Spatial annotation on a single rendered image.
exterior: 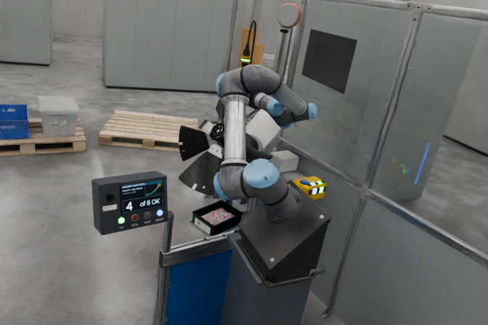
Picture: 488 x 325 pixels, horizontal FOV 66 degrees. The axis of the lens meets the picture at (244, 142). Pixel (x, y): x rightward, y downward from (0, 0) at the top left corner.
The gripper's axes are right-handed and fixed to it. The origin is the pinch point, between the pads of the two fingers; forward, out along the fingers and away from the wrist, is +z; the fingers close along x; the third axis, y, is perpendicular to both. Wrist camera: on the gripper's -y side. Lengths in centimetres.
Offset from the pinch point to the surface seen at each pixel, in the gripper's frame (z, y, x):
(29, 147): 271, 142, -75
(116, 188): -43, 27, -77
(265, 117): 14.6, 24.6, 34.3
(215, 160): 0.0, 43.6, -8.6
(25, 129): 283, 125, -77
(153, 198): -45, 33, -63
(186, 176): 3, 53, -24
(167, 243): -41, 60, -53
